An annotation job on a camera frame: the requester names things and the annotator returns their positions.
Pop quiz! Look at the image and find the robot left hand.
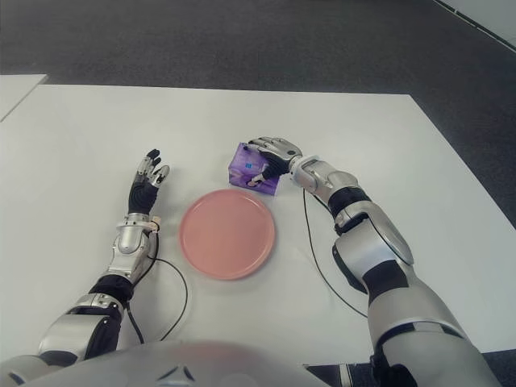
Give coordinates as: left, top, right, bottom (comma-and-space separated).
127, 148, 171, 214

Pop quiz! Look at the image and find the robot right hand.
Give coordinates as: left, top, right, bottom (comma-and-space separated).
246, 135, 303, 187

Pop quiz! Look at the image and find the purple tissue paper pack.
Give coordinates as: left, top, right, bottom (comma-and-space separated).
227, 141, 281, 198

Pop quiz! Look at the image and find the pink round plate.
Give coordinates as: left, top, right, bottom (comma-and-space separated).
179, 189, 277, 282

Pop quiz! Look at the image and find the white side table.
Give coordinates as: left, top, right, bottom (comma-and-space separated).
0, 74, 48, 122

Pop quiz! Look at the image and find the grey robot torso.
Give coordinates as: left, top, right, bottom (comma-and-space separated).
23, 338, 374, 387

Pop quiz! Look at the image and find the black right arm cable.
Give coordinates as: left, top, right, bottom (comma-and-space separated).
302, 188, 369, 318

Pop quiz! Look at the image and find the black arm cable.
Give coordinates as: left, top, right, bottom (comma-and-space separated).
302, 188, 369, 318
124, 227, 189, 344

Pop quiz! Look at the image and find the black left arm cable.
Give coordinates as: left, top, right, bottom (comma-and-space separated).
124, 227, 189, 344

